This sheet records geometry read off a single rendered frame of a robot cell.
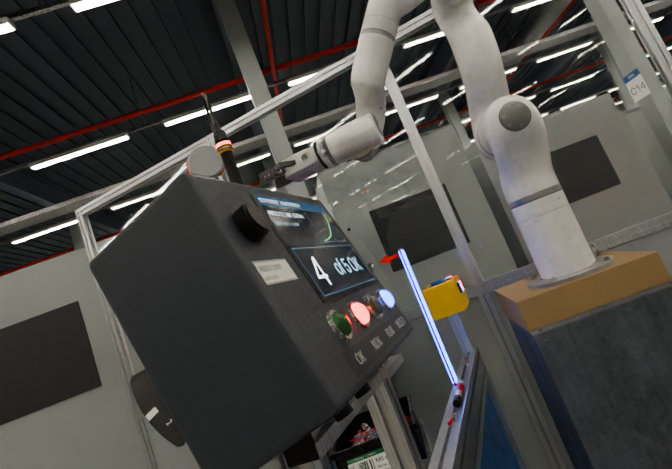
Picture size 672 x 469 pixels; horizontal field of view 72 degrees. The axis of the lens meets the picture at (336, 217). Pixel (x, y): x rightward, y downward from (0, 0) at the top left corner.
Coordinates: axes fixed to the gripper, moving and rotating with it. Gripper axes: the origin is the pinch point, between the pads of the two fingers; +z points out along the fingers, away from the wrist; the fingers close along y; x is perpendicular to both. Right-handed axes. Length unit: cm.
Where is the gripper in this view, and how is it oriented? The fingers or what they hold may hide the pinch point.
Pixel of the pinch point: (272, 180)
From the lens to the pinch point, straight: 123.9
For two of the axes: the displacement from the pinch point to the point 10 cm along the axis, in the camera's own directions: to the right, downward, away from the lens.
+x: -3.6, -9.2, 1.7
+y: 3.3, 0.4, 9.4
